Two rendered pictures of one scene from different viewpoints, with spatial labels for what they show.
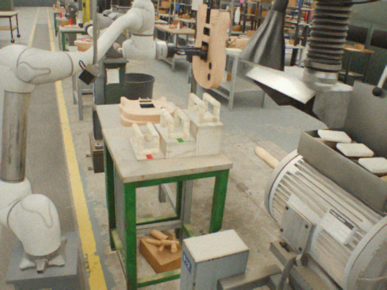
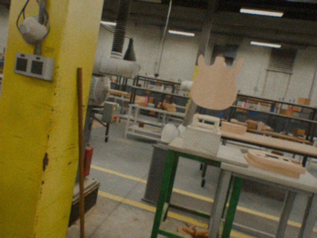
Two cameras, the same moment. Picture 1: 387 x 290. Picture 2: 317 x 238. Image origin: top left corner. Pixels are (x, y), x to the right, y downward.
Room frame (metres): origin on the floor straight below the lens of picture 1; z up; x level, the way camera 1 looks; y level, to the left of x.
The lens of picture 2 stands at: (2.56, -1.73, 1.32)
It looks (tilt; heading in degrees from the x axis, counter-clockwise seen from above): 6 degrees down; 126
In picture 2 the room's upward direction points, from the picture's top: 11 degrees clockwise
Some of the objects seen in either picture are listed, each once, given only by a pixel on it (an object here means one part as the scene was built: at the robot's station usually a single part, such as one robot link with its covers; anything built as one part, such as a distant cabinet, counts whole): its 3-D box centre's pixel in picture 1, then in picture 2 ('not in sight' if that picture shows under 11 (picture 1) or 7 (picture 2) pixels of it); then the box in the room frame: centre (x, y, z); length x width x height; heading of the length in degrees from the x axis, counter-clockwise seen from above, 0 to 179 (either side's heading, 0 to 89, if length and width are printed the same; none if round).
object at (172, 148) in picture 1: (173, 139); not in sight; (1.75, 0.10, 0.98); 0.27 x 0.16 x 0.09; 21
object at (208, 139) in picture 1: (200, 131); (202, 140); (1.80, -0.05, 1.02); 0.27 x 0.15 x 0.17; 21
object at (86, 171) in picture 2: not in sight; (79, 157); (0.58, -0.27, 0.49); 0.25 x 0.12 x 0.37; 24
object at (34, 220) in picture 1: (37, 221); (169, 132); (1.08, 0.60, 0.87); 0.18 x 0.16 x 0.22; 60
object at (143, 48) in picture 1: (138, 47); not in sight; (1.69, 0.29, 1.47); 0.16 x 0.11 x 0.13; 110
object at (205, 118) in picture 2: (211, 99); (206, 118); (1.82, -0.09, 1.20); 0.20 x 0.03 x 0.03; 20
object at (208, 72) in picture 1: (208, 48); (214, 83); (1.81, -0.05, 1.47); 0.35 x 0.04 x 0.40; 20
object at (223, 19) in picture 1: (222, 20); (202, 61); (1.69, -0.10, 1.63); 0.07 x 0.04 x 0.09; 20
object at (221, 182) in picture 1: (214, 234); (161, 200); (1.62, -0.18, 0.45); 0.05 x 0.05 x 0.90; 24
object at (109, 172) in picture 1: (111, 197); (225, 195); (1.93, 0.50, 0.45); 0.05 x 0.05 x 0.90; 24
